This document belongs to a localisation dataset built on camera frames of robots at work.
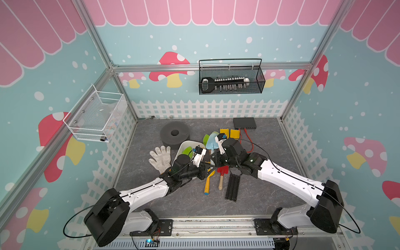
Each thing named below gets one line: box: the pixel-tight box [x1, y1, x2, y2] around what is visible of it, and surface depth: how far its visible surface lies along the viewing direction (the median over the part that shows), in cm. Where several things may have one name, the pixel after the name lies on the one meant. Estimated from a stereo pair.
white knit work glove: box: [148, 145, 172, 175], surface depth 102 cm
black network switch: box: [233, 116, 257, 130], surface depth 122 cm
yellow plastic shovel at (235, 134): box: [229, 129, 241, 140], surface depth 111 cm
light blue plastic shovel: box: [205, 132, 220, 156], surface depth 77 cm
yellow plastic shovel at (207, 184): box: [204, 170, 216, 196], surface depth 87 cm
